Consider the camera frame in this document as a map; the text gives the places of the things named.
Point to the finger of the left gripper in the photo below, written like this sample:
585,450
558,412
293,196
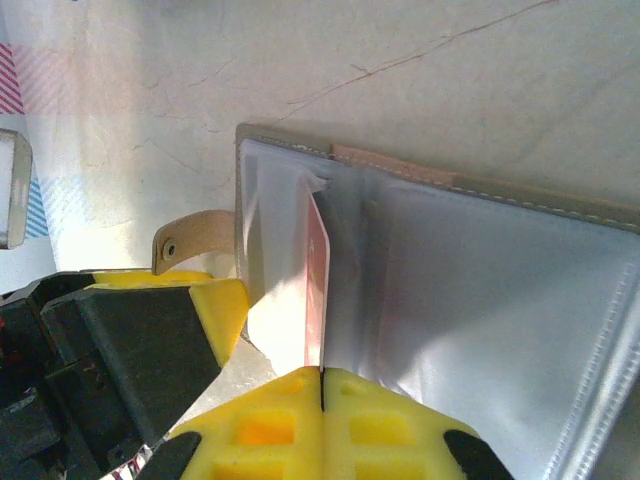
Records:
150,350
150,278

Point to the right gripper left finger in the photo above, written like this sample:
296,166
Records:
260,435

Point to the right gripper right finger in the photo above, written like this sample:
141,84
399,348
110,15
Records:
390,435

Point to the red credit card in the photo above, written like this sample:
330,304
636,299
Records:
317,300

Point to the aluminium side rail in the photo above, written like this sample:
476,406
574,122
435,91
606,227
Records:
15,190

